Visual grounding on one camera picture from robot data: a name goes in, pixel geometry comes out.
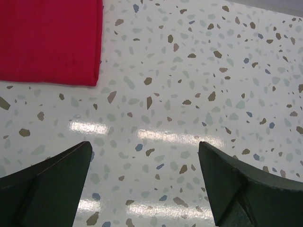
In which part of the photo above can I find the folded pink t-shirt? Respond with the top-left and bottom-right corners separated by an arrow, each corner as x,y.
0,0 -> 103,87

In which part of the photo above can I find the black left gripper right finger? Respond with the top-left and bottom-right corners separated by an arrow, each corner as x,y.
198,141 -> 303,227

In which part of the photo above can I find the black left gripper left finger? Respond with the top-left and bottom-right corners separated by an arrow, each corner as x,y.
0,141 -> 92,227

